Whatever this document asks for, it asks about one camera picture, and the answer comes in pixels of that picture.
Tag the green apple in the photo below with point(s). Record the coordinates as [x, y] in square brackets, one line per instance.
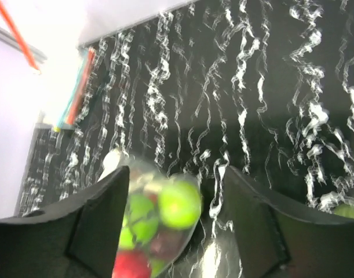
[157, 266]
[180, 205]

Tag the clear bag with red zipper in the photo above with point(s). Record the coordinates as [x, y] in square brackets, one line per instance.
[19, 39]

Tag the green apple top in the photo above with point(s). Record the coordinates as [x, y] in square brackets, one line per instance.
[157, 266]

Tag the green bell pepper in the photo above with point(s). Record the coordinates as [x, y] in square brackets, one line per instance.
[140, 222]

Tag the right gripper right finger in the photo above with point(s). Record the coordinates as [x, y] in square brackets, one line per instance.
[280, 237]

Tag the clear bag with white dots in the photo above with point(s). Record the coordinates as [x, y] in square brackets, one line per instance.
[147, 179]

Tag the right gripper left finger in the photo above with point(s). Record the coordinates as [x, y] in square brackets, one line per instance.
[75, 237]

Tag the black marble pattern mat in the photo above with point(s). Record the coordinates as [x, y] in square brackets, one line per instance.
[264, 86]

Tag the clear bag with coloured zippers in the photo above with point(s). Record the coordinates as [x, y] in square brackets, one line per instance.
[70, 112]

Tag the red apple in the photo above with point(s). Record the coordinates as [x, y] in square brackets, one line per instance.
[131, 264]

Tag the dark purple plum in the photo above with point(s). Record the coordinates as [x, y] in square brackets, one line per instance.
[167, 244]

